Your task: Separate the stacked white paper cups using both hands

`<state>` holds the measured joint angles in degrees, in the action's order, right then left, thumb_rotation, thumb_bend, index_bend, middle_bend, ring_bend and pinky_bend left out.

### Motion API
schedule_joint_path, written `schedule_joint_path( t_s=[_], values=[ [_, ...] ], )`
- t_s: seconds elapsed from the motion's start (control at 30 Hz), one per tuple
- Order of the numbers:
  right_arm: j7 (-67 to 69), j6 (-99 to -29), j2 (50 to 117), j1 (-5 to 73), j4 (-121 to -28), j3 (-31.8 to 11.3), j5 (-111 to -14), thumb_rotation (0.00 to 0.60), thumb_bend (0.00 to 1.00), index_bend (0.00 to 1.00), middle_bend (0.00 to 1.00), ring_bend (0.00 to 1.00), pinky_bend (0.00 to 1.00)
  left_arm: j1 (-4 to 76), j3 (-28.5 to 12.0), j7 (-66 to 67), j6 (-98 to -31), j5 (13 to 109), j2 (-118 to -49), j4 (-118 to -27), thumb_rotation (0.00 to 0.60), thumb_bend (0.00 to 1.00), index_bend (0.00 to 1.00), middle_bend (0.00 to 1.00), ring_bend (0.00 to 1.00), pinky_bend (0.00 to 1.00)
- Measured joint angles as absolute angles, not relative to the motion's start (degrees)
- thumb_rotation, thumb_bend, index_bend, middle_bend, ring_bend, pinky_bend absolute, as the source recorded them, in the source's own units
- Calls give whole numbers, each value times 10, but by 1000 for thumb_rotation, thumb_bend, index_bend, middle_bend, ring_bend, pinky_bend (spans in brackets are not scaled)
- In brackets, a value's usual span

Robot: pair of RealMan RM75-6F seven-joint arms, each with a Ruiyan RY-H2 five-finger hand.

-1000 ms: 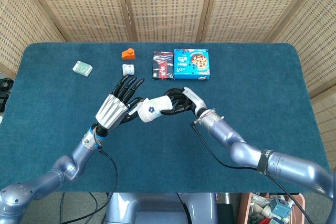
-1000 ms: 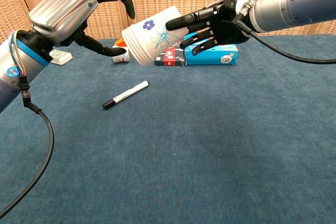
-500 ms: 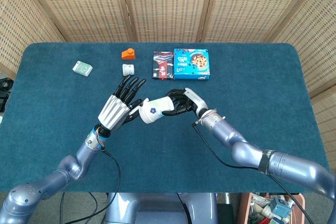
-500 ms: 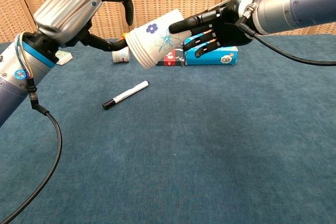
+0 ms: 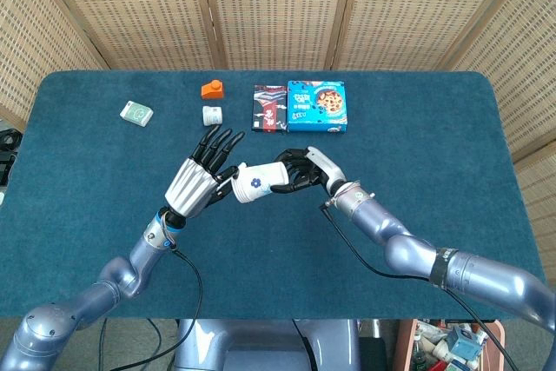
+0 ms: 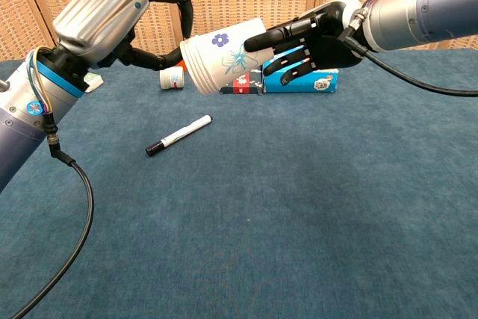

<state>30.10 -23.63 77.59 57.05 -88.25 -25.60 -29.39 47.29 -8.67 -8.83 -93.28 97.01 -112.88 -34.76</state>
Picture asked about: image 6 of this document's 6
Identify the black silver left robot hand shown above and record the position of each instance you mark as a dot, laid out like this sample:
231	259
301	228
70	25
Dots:
97	5

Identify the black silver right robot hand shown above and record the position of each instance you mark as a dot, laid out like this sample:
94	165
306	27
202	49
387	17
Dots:
328	46

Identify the white flower-print paper cups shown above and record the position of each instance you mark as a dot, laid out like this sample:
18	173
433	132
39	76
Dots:
192	65
231	50

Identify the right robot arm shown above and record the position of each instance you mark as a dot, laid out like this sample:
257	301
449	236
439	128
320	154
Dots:
429	5

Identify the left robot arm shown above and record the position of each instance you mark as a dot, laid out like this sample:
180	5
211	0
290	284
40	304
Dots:
18	128

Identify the blue cereal box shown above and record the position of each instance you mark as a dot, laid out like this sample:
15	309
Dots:
321	83

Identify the pale green card box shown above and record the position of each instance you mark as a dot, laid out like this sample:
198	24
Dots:
95	81

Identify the black red printed box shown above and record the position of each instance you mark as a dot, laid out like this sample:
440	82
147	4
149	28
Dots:
242	86

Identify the orange plastic block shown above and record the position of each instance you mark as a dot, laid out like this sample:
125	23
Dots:
182	63

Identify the small white jar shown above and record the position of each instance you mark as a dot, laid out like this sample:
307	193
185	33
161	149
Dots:
172	78

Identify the white marker black cap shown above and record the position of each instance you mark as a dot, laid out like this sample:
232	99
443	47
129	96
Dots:
179	135

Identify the blue felt table cover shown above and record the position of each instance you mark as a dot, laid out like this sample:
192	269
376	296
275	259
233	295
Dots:
261	203

